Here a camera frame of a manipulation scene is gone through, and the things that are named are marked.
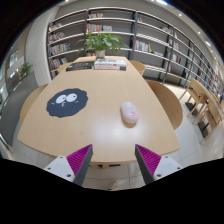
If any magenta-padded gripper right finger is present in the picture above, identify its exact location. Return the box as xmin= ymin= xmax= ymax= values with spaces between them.
xmin=134 ymin=143 xmax=184 ymax=185

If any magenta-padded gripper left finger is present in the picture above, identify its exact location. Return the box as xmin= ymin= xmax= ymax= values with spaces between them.
xmin=43 ymin=143 xmax=94 ymax=187

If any pale pink computer mouse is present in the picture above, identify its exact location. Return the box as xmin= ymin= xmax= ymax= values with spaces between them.
xmin=120 ymin=101 xmax=140 ymax=125

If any dark cartoon-face mouse pad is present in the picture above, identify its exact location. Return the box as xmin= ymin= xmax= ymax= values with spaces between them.
xmin=45 ymin=87 xmax=89 ymax=119

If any light wooden slatted chair group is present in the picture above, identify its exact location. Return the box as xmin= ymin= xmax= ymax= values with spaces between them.
xmin=178 ymin=77 xmax=224 ymax=144

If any black hardcover book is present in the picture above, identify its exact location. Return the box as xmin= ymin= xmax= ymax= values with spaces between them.
xmin=65 ymin=61 xmax=95 ymax=72

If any white illustrated book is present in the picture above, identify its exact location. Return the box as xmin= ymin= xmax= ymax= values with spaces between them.
xmin=93 ymin=58 xmax=128 ymax=71

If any small green plant on ledge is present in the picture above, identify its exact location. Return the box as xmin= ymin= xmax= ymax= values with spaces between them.
xmin=18 ymin=62 xmax=34 ymax=80

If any green potted plant, white pot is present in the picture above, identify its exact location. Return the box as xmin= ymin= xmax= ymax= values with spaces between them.
xmin=77 ymin=32 xmax=130 ymax=60

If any recessed ceiling light group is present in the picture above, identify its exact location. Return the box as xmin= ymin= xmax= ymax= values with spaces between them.
xmin=154 ymin=0 xmax=214 ymax=48

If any grey wall bookshelf unit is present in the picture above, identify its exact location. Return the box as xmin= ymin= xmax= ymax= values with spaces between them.
xmin=46 ymin=6 xmax=224 ymax=101

